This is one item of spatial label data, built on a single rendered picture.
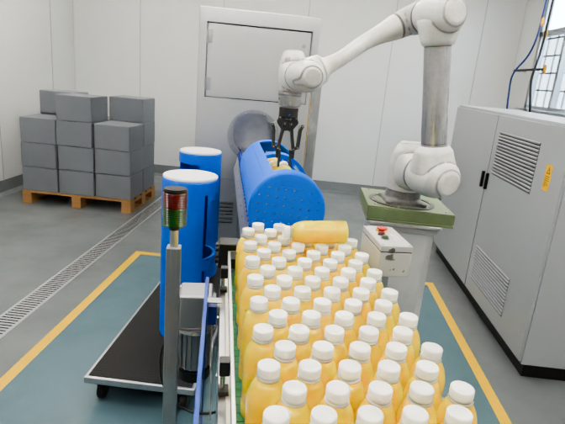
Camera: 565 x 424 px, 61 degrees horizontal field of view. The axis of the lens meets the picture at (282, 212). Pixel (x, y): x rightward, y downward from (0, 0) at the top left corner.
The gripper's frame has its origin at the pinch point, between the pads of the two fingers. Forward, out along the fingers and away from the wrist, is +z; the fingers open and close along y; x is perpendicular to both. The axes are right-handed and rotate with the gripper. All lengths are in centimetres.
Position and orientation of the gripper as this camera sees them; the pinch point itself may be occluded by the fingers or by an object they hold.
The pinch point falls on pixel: (284, 158)
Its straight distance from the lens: 194.5
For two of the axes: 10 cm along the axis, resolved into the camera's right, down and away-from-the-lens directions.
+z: -0.9, 9.6, 2.7
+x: 1.2, 2.8, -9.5
